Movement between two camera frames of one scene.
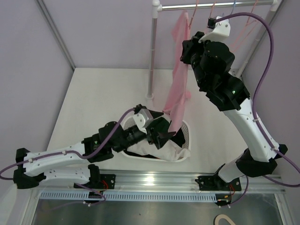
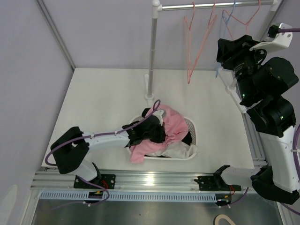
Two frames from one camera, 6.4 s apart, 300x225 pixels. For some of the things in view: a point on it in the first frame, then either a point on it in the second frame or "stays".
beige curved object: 223,216 stays
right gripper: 190,45 -> 236,49
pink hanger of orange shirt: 248,34 -> 246,24
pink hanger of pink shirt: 197,3 -> 190,74
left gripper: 161,137 stays
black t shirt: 159,135 -> 188,139
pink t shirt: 176,109 -> 174,125
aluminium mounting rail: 166,180 stays
